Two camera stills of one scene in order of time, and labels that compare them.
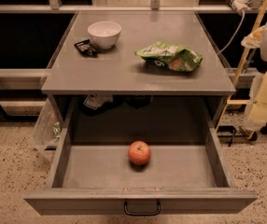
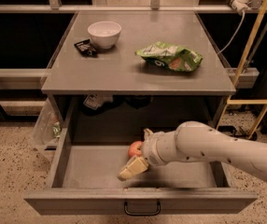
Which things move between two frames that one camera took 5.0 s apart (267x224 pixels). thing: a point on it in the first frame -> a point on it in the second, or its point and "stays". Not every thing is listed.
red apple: [139, 153] stays
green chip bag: [170, 56] stays
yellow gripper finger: [254, 39] -> [147, 132]
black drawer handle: [142, 214] stays
